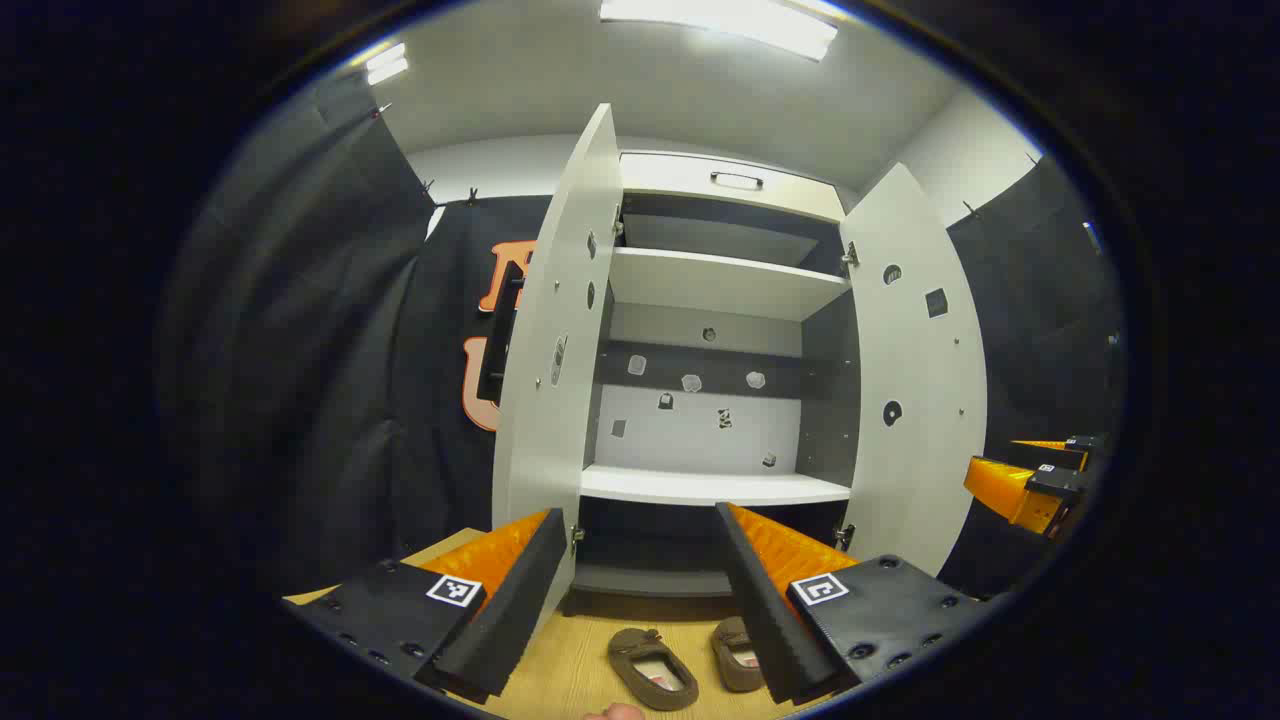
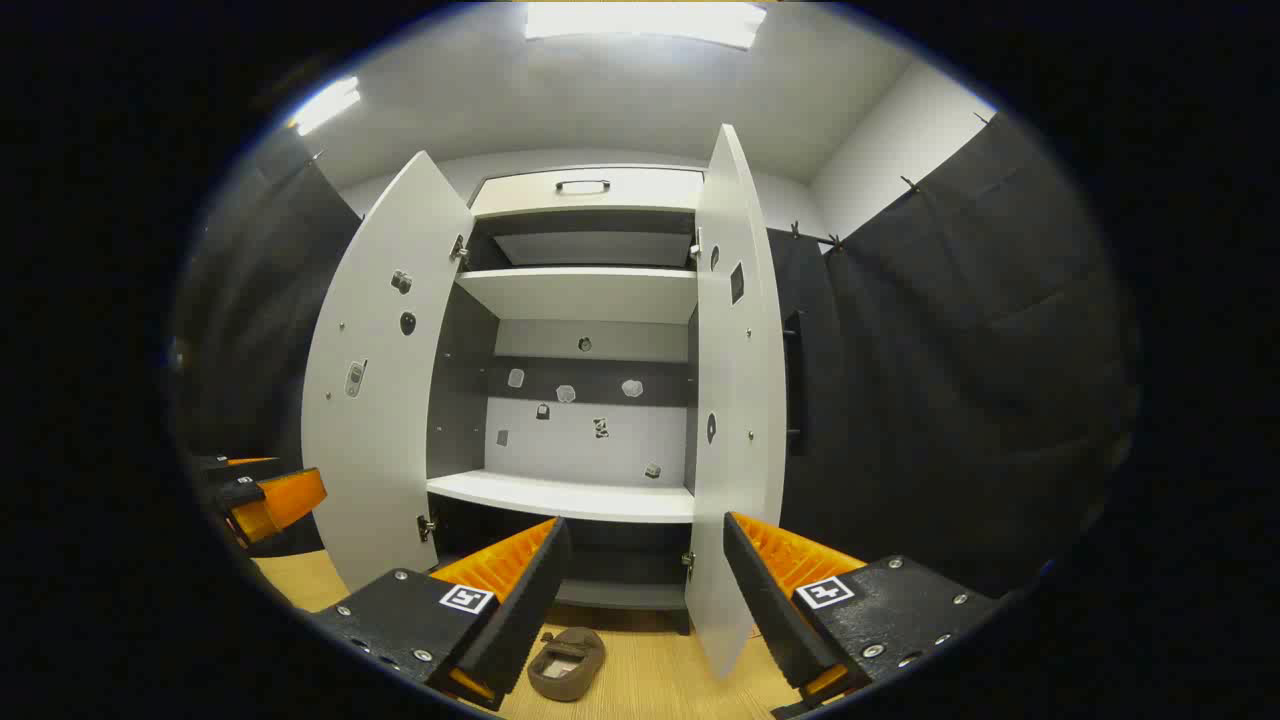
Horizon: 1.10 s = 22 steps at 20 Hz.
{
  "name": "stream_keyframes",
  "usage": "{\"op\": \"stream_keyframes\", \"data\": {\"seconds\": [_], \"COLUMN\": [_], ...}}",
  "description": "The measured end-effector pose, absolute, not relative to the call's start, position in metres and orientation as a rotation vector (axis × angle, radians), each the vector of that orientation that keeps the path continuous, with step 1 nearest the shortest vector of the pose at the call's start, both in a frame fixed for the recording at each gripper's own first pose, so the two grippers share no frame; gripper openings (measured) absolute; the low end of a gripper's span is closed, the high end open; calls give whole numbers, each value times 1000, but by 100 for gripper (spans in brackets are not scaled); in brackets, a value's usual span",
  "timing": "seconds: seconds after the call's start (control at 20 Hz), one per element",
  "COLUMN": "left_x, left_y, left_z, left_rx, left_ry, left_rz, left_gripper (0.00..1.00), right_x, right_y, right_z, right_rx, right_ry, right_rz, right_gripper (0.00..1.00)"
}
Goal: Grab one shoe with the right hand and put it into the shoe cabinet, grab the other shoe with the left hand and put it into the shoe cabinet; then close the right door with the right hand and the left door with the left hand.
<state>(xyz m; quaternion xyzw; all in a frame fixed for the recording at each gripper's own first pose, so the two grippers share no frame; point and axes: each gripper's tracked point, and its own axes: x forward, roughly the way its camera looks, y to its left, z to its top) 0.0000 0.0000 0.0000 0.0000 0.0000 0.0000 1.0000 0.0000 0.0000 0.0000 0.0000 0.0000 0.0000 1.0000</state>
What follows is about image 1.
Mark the white shoe cabinet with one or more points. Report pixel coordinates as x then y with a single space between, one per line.
700 485

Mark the black backdrop cloth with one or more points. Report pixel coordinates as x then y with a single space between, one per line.
300 350

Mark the long ceiling light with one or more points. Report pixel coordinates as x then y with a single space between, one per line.
720 25
386 64

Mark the white shoe cabinet door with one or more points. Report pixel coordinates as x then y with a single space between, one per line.
920 350
555 300

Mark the brown fuzzy shoe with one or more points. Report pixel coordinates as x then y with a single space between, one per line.
735 655
650 668

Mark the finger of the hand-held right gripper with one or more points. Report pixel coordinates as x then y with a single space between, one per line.
1080 448
1010 492

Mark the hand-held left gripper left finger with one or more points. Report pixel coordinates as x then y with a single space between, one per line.
510 620

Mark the white cabinet drawer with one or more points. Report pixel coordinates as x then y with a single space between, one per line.
680 185

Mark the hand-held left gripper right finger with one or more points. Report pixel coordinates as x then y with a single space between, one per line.
760 620

